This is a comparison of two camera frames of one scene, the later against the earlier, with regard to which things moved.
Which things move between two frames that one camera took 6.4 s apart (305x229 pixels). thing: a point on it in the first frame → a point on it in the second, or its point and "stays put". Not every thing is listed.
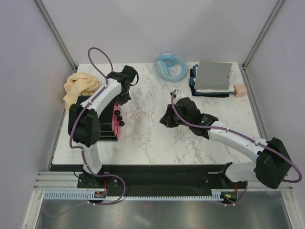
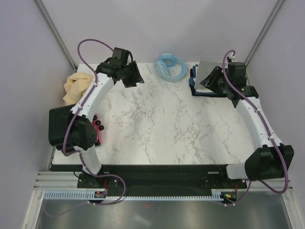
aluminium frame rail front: x=68 y=182 stays put
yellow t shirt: x=78 y=84 stays put
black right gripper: x=167 y=119 → x=209 y=81
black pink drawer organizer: x=110 y=122 → x=58 y=116
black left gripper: x=122 y=101 → x=136 y=77
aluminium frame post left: x=55 y=32 stays put
